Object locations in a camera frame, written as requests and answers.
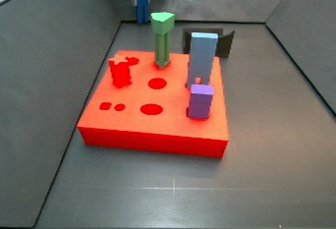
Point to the red peg board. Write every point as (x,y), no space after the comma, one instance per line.
(143,116)

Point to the purple short block peg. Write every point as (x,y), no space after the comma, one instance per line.
(202,94)

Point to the grey-blue tall block peg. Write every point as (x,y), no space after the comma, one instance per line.
(203,47)

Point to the green tall peg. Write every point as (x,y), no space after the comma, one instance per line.
(163,24)

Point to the red star peg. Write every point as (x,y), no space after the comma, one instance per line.
(119,66)

